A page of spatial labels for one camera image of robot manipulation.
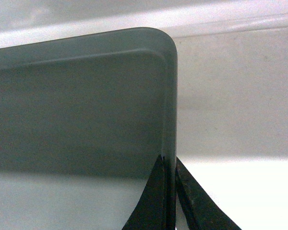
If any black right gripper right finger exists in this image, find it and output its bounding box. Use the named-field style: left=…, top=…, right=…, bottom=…
left=176, top=159, right=240, bottom=230

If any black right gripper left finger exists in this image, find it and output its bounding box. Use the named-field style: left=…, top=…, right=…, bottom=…
left=122, top=155, right=167, bottom=230

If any grey rectangular serving tray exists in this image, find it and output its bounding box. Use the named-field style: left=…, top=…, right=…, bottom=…
left=0, top=28, right=177, bottom=230

